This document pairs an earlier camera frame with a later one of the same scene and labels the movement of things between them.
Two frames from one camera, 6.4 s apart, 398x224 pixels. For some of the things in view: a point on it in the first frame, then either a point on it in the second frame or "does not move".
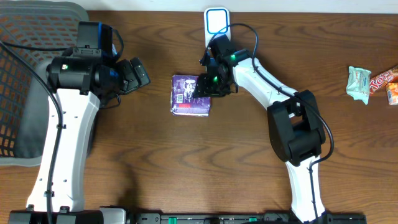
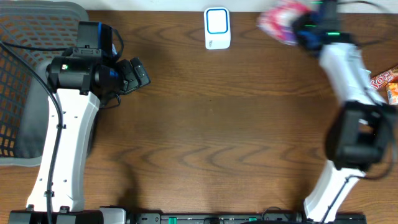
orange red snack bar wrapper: x=382 y=79 does not move
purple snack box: x=183 y=101 -> x=277 y=20
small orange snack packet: x=392 y=89 does not move
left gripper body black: x=131 y=76 does not move
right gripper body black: x=214 y=86 -> x=308 y=30
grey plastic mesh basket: x=36 y=32 does not move
